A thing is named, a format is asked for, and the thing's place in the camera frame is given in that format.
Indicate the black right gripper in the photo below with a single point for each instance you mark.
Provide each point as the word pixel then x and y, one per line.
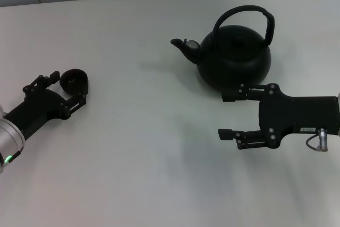
pixel 297 115

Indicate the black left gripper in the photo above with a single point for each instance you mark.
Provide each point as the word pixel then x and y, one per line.
pixel 37 107

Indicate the small black teacup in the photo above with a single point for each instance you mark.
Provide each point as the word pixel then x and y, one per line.
pixel 74 80

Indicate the white and silver left arm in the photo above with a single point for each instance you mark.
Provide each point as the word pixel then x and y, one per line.
pixel 9 136

